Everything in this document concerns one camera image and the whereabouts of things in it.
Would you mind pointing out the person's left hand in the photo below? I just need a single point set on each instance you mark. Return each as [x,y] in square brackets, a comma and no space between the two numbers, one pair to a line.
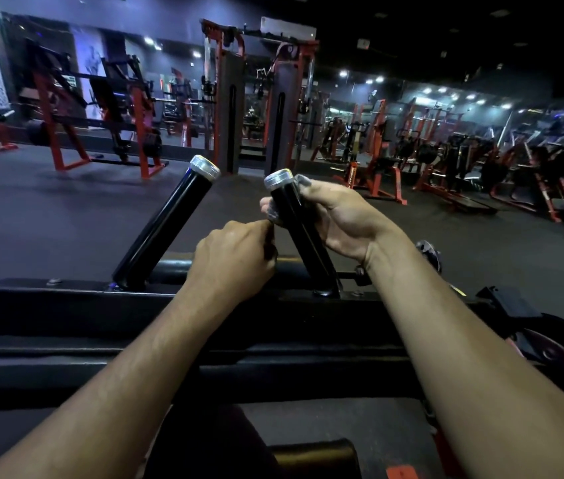
[229,256]

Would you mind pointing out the person's right hand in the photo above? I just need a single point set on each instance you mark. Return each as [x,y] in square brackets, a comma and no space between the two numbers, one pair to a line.
[349,219]

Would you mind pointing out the person's left forearm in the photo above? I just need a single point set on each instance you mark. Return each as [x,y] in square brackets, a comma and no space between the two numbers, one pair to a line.
[127,384]

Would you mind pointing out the white air conditioner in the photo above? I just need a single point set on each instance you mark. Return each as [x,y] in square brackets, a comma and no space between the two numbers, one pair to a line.
[288,28]

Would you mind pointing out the black seat pad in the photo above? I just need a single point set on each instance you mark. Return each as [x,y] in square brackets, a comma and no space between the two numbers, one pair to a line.
[317,458]

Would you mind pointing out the black adjustment knob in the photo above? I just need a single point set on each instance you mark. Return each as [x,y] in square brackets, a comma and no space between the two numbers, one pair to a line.
[429,254]

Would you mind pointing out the black machine frame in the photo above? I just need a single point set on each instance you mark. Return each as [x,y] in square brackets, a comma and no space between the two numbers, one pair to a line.
[62,339]

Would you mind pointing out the red plate-loaded machine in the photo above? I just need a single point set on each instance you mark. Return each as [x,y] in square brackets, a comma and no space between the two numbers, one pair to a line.
[127,114]

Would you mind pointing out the person's right forearm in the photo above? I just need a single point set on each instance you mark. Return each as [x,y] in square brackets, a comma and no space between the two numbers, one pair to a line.
[466,364]

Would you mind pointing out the red sticker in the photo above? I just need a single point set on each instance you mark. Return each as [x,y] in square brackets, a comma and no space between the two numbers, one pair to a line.
[402,472]

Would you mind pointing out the red seated press machine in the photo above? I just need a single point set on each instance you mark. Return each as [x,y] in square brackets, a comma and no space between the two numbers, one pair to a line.
[379,159]

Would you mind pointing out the person's right thumb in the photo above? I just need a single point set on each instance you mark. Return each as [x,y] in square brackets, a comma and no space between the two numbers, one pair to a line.
[324,190]

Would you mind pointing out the person's left fingers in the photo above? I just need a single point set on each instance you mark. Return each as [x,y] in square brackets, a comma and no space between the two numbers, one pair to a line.
[257,229]

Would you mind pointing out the wall poster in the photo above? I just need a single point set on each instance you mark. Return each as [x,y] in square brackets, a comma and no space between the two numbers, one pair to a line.
[89,69]

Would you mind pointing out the red leg press machine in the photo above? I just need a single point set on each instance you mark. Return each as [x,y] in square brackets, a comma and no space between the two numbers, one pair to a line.
[454,169]

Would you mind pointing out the red incline machine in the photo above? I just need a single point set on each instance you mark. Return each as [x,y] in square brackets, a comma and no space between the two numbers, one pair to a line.
[541,179]

